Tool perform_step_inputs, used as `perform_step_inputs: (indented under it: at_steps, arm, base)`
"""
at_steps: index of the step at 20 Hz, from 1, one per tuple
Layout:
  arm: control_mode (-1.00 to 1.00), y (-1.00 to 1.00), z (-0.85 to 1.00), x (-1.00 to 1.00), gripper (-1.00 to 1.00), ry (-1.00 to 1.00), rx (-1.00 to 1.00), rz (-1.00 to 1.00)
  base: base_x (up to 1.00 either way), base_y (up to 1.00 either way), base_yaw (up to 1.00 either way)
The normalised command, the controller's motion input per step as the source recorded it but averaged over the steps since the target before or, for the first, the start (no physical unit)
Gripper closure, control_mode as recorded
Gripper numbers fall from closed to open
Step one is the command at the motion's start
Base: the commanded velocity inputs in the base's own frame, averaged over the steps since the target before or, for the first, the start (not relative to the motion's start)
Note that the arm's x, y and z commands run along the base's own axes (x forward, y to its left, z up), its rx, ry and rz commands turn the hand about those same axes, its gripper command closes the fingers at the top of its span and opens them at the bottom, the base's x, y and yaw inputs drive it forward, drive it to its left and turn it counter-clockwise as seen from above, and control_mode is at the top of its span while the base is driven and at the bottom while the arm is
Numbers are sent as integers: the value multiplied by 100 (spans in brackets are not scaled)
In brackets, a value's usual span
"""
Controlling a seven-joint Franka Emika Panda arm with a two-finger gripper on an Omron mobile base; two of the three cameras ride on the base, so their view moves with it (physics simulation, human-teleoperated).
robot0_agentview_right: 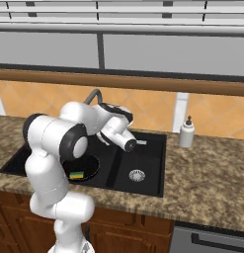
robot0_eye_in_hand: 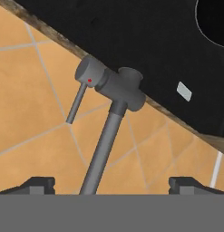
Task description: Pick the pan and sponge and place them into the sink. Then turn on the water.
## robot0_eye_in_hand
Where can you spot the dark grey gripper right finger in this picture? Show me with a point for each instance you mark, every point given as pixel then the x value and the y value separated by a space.
pixel 181 184

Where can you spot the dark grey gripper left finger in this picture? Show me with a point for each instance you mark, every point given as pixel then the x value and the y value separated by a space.
pixel 40 185

